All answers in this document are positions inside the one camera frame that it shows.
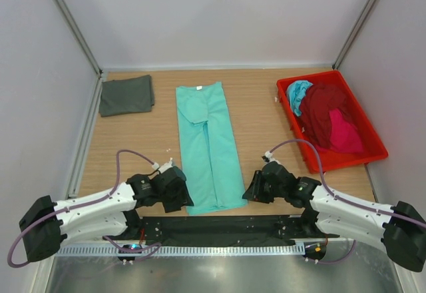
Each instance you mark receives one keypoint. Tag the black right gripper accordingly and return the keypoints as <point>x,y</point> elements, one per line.
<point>254,192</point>

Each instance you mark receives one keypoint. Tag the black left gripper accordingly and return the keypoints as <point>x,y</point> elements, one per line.
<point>183,198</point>

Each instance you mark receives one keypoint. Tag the turquoise t shirt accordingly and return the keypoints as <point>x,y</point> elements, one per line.
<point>208,150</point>

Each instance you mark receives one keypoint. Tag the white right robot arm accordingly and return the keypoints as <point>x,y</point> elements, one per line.
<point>397,230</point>

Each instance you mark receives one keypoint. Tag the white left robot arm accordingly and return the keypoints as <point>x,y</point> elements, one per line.
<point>48,226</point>

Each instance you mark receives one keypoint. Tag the pink t shirt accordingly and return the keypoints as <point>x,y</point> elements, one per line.
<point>344,136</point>

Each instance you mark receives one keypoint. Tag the red plastic bin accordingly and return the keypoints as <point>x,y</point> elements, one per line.
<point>318,159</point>

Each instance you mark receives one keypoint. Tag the dark red t shirt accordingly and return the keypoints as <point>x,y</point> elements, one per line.
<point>320,100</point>

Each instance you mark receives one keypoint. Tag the light blue t shirt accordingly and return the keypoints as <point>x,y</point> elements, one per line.
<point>295,94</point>

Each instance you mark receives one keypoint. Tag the folded grey t shirt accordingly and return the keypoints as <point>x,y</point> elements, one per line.
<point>121,97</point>

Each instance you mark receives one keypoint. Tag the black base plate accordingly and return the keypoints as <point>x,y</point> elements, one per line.
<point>221,231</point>

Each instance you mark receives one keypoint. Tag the slotted cable duct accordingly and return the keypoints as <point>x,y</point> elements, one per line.
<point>108,250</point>

